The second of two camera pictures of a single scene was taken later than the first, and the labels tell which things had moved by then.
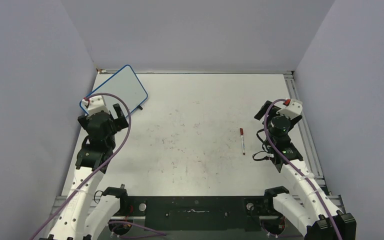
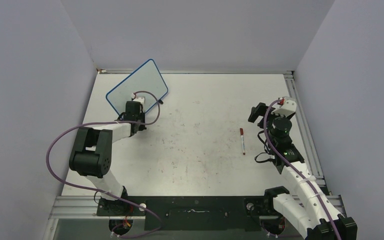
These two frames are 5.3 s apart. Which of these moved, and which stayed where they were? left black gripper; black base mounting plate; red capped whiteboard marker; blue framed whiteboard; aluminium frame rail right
Moved: blue framed whiteboard; left black gripper
Stayed: red capped whiteboard marker; aluminium frame rail right; black base mounting plate
